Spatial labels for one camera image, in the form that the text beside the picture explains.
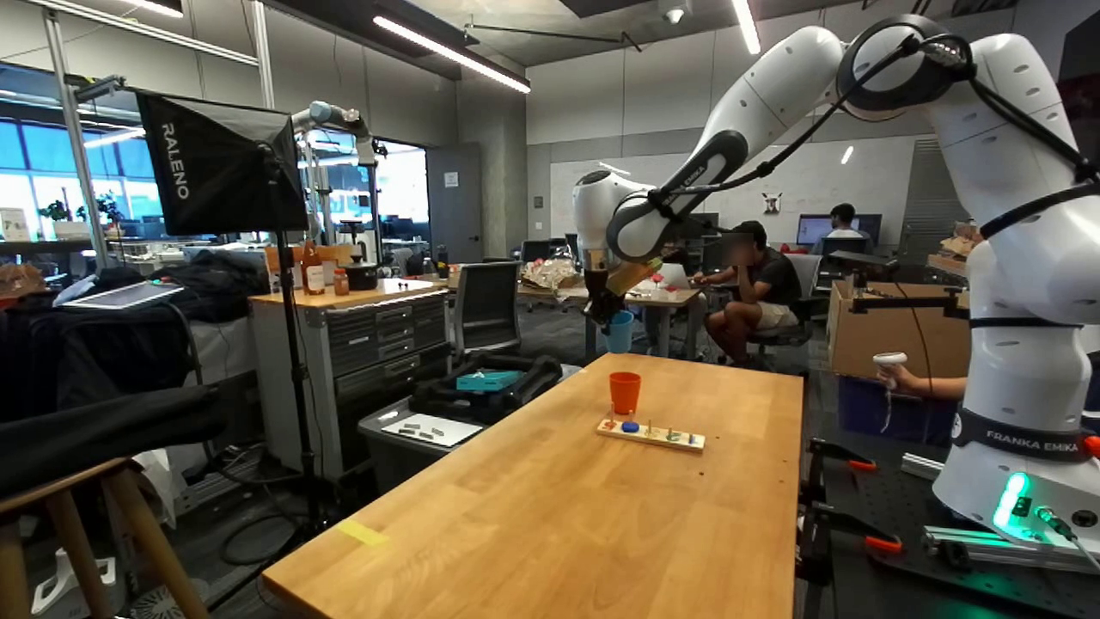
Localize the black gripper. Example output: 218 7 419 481
584 272 621 323

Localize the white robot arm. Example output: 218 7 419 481
576 15 1100 550

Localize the orange plastic cup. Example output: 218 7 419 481
608 372 644 416

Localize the wooden number puzzle board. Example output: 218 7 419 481
596 416 707 456

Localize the open black case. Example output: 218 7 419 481
409 354 563 427

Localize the seated person in black shirt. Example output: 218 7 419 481
700 220 801 364

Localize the grey tool cabinet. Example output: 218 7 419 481
247 280 452 481

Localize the person at monitor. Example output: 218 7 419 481
824 202 865 241

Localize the black clamp right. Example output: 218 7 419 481
808 440 879 479

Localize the cardboard box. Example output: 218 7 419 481
824 283 971 378

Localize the yellow tape strip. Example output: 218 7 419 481
337 520 387 549

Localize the black softbox light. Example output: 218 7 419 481
134 91 305 236

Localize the wooden stool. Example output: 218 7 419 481
0 458 209 619

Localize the black clamp with orange handle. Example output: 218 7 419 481
806 512 906 557

